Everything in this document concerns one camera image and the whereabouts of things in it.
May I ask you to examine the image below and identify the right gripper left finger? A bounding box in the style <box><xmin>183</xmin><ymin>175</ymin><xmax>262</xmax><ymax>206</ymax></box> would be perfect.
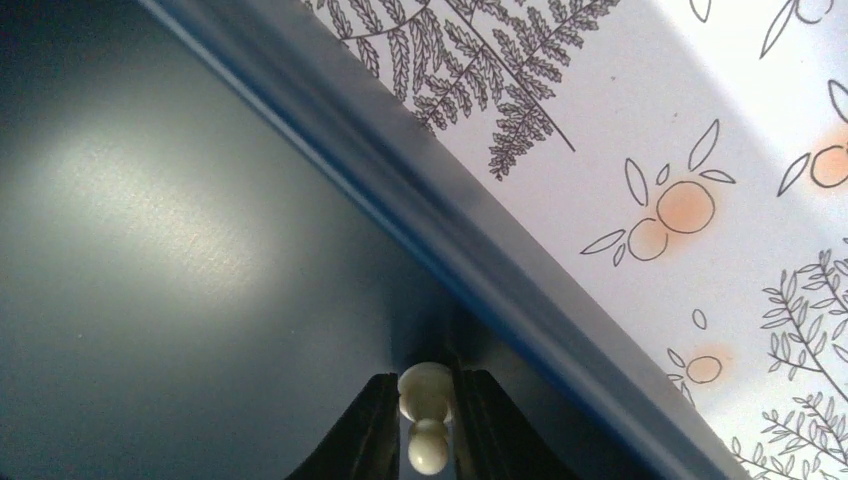
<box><xmin>286</xmin><ymin>373</ymin><xmax>400</xmax><ymax>480</ymax></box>

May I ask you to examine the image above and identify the white chess pawn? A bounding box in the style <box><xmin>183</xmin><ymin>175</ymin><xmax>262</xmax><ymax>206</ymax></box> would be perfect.
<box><xmin>398</xmin><ymin>362</ymin><xmax>454</xmax><ymax>476</ymax></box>

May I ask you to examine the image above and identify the floral patterned table mat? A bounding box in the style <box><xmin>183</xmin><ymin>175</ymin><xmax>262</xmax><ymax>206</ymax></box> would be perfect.
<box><xmin>307</xmin><ymin>1</ymin><xmax>847</xmax><ymax>479</ymax></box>

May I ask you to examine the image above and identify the dark blue tin box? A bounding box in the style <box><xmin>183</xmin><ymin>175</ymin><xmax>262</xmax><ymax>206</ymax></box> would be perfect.
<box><xmin>0</xmin><ymin>0</ymin><xmax>753</xmax><ymax>480</ymax></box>

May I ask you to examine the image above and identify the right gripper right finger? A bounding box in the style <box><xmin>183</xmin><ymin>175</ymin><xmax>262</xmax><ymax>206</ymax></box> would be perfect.
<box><xmin>452</xmin><ymin>370</ymin><xmax>578</xmax><ymax>480</ymax></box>

